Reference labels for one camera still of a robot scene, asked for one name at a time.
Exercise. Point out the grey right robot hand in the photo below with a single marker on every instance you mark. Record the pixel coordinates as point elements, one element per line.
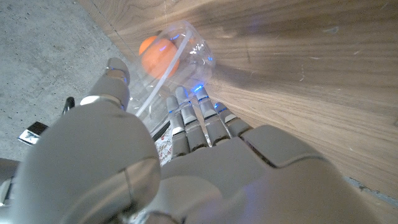
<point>7,183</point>

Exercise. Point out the clear plastic spray bottle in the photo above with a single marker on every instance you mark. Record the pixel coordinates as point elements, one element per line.
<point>192,59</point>

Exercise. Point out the orange fruit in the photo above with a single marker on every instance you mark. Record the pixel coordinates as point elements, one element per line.
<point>155,59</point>

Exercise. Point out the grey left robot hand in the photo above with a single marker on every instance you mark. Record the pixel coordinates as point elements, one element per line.
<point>233,180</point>

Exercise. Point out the floral print backdrop cloth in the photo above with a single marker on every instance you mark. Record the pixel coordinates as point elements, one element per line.
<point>163,149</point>

